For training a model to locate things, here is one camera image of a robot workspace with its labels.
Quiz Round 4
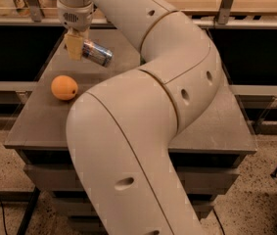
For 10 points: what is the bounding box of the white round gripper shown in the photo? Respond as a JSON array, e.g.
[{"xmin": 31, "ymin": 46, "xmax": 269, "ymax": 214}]
[{"xmin": 57, "ymin": 1, "xmax": 94, "ymax": 61}]

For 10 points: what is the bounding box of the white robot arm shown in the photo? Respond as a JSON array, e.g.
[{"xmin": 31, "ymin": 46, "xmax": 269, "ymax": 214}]
[{"xmin": 58, "ymin": 0, "xmax": 222, "ymax": 235}]

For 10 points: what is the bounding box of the grey drawer cabinet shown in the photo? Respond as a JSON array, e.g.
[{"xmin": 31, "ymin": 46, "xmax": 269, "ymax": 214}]
[{"xmin": 5, "ymin": 29, "xmax": 256, "ymax": 235}]

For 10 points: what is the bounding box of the orange fruit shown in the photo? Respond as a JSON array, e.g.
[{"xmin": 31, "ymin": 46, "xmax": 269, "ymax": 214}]
[{"xmin": 51, "ymin": 75, "xmax": 78, "ymax": 101}]

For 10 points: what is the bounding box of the metal railing frame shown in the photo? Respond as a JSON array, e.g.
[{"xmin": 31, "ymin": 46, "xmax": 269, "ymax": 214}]
[{"xmin": 0, "ymin": 0, "xmax": 277, "ymax": 30}]

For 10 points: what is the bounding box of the blue silver redbull can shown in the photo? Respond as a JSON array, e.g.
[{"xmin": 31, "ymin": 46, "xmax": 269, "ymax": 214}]
[{"xmin": 82, "ymin": 39, "xmax": 113, "ymax": 67}]

